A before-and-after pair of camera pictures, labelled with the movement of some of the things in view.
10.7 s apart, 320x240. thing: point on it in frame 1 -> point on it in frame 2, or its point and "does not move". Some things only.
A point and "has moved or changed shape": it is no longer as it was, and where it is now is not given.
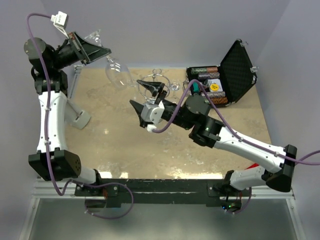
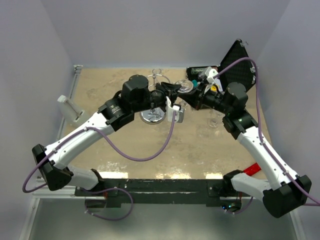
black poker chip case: (227, 83) does not move
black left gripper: (92, 51) -> (171, 90)
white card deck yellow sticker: (215, 85) does not move
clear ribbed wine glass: (117, 74) has moved or changed shape
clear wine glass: (175, 86) has moved or changed shape
